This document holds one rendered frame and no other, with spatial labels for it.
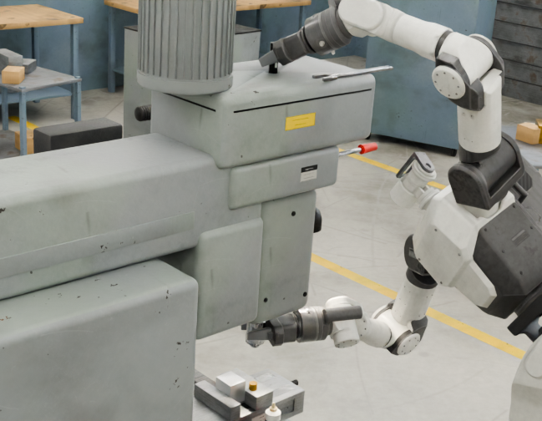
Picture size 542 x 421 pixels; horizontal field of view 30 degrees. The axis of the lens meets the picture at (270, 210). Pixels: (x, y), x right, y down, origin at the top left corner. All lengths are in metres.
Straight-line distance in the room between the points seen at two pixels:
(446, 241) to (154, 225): 0.69
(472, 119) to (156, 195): 0.66
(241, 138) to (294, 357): 3.00
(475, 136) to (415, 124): 6.39
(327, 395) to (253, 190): 2.63
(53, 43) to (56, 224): 7.78
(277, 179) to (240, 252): 0.18
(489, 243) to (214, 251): 0.62
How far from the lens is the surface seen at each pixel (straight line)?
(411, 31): 2.10
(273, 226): 2.27
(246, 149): 2.10
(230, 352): 5.01
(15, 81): 6.59
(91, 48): 9.87
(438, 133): 8.47
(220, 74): 2.05
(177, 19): 2.00
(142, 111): 2.25
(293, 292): 2.40
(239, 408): 2.59
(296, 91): 2.17
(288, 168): 2.22
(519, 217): 2.35
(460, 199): 2.27
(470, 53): 2.06
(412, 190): 2.44
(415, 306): 2.70
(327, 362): 4.98
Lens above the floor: 2.38
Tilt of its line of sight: 20 degrees down
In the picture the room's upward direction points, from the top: 4 degrees clockwise
